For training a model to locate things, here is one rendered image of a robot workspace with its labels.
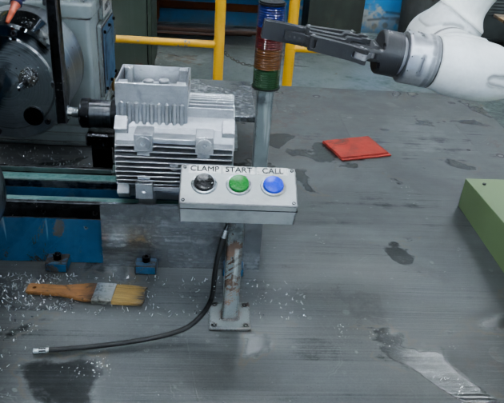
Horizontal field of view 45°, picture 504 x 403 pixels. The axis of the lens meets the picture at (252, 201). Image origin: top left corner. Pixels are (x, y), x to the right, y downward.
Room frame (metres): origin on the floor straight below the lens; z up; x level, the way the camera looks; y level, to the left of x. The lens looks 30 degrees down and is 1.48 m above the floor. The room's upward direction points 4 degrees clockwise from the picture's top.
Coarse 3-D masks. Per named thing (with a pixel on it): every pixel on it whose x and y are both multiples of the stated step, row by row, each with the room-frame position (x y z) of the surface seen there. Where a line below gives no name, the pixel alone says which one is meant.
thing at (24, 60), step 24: (0, 24) 1.19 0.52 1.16; (24, 24) 1.21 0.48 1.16; (0, 48) 1.18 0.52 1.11; (24, 48) 1.19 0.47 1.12; (48, 48) 1.19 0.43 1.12; (72, 48) 1.30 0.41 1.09; (0, 72) 1.18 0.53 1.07; (24, 72) 1.16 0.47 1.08; (48, 72) 1.19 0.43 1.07; (72, 72) 1.24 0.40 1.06; (0, 96) 1.18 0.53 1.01; (24, 96) 1.18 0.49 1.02; (48, 96) 1.19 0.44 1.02; (72, 96) 1.25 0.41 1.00; (0, 120) 1.18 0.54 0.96; (24, 120) 1.18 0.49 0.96; (48, 120) 1.18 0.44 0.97
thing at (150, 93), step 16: (128, 64) 1.05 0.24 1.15; (128, 80) 1.03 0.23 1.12; (144, 80) 1.00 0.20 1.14; (160, 80) 1.00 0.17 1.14; (176, 80) 1.05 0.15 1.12; (128, 96) 0.95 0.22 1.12; (144, 96) 0.95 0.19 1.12; (160, 96) 0.95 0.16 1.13; (176, 96) 0.96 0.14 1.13; (128, 112) 0.95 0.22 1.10; (144, 112) 0.95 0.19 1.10; (160, 112) 0.95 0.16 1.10; (176, 112) 0.96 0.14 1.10
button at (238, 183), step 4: (236, 176) 0.78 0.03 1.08; (240, 176) 0.78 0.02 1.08; (244, 176) 0.79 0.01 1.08; (232, 180) 0.78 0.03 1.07; (236, 180) 0.78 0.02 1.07; (240, 180) 0.78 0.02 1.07; (244, 180) 0.78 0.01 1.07; (248, 180) 0.78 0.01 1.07; (232, 184) 0.77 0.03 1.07; (236, 184) 0.77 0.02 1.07; (240, 184) 0.77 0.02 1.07; (244, 184) 0.77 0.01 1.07; (248, 184) 0.77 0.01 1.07; (232, 188) 0.77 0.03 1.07; (236, 188) 0.77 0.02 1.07; (240, 188) 0.77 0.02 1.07; (244, 188) 0.77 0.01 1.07; (240, 192) 0.76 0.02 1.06
